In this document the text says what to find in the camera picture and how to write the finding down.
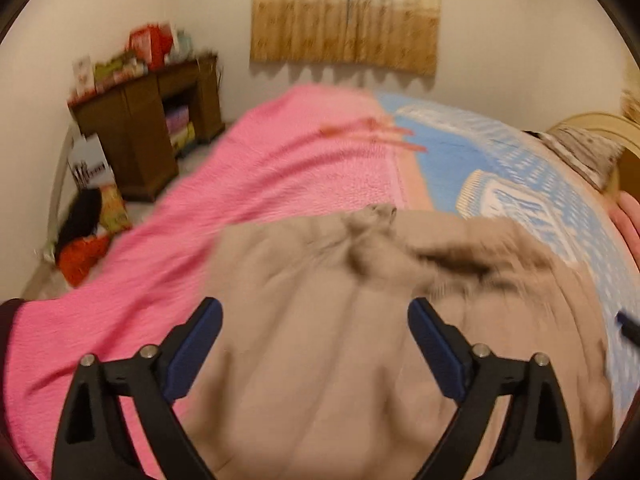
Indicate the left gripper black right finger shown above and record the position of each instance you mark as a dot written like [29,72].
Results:
[535,440]

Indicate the blue patterned bed blanket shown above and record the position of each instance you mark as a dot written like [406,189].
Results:
[472,165]

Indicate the patterned pillow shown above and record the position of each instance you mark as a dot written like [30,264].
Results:
[592,156]

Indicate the yellow patterned curtain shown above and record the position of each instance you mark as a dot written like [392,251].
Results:
[392,34]

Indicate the pink knitted blanket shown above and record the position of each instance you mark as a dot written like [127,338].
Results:
[306,152]

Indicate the white paper bag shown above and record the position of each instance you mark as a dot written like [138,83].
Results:
[88,164]

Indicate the beige quilted puffer jacket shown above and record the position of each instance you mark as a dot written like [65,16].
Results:
[315,374]

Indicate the dark wooden cabinet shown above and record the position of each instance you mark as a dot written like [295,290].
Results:
[130,121]

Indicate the person's right hand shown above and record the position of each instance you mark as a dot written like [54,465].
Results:
[625,214]

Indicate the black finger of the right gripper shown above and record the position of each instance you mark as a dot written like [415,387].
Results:
[629,327]

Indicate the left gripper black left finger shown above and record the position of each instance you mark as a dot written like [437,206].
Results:
[93,439]

